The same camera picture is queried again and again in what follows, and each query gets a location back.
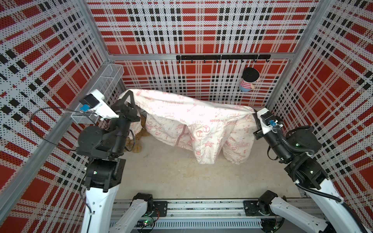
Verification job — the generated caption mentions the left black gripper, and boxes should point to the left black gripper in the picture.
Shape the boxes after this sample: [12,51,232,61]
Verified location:
[110,92,142,155]

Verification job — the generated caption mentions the cream pink printed jacket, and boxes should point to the cream pink printed jacket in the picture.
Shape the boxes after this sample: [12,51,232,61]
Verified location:
[131,89,257,165]

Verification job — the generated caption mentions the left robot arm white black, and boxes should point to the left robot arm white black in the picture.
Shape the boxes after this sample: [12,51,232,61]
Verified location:
[76,89,162,233]

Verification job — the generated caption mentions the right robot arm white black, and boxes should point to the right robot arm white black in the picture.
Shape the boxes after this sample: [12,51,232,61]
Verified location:
[244,108,370,233]

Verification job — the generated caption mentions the brown teddy bear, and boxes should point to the brown teddy bear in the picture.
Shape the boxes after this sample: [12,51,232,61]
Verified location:
[125,115,150,153]

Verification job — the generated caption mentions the black-haired striped doll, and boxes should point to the black-haired striped doll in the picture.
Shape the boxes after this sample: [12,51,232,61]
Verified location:
[239,67,259,92]

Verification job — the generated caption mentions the green circuit board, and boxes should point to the green circuit board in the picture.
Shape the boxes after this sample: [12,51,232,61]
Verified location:
[136,219,153,228]

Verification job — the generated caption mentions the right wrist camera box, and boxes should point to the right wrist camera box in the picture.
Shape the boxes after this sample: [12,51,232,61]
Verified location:
[256,108,284,135]

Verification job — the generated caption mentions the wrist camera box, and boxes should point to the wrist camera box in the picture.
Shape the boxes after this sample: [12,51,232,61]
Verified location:
[256,108,284,135]
[80,89,119,120]

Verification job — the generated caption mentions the white wire mesh basket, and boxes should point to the white wire mesh basket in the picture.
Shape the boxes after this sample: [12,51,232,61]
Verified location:
[71,64,124,124]

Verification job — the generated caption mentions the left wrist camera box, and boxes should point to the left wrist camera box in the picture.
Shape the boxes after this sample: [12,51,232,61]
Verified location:
[80,89,119,120]

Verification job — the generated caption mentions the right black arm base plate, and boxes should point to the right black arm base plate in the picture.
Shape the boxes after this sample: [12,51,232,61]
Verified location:
[243,200,275,216]

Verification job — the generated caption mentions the black wall hook rail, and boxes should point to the black wall hook rail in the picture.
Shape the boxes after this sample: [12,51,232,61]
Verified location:
[176,54,271,61]

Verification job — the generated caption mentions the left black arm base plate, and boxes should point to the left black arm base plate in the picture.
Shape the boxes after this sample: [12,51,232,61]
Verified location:
[148,201,169,218]

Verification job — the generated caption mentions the aluminium front rail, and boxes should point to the aluminium front rail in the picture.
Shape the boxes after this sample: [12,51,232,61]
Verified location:
[110,198,327,231]

